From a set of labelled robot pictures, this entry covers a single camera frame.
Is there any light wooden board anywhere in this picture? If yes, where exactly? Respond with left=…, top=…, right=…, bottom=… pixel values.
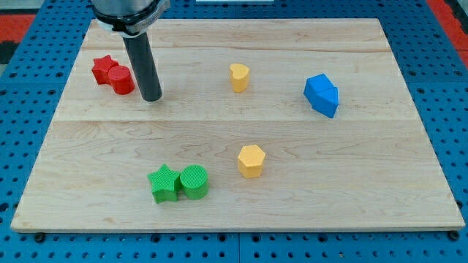
left=11, top=18, right=465, bottom=233

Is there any yellow hexagon block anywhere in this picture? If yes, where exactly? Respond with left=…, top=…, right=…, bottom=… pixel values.
left=238, top=145, right=266, bottom=178

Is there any blue pentagon block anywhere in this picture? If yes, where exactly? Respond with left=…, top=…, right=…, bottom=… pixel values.
left=312, top=87, right=339, bottom=118

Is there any green star block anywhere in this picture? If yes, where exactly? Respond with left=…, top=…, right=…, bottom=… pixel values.
left=147, top=164, right=182, bottom=204

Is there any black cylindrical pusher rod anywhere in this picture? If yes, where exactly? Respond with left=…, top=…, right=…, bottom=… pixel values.
left=124, top=33, right=162, bottom=102

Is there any blue cube block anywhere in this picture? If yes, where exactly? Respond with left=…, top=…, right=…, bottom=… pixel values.
left=303, top=74, right=334, bottom=104

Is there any red cylinder block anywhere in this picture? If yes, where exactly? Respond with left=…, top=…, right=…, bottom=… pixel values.
left=108, top=65, right=135, bottom=95

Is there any yellow heart block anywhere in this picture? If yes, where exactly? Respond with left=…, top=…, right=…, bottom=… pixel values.
left=229, top=63, right=250, bottom=93

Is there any red star block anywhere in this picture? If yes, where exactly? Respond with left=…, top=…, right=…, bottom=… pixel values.
left=91, top=55, right=118, bottom=85

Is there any green cylinder block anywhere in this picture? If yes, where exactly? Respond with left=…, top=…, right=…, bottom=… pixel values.
left=180, top=164, right=209, bottom=199

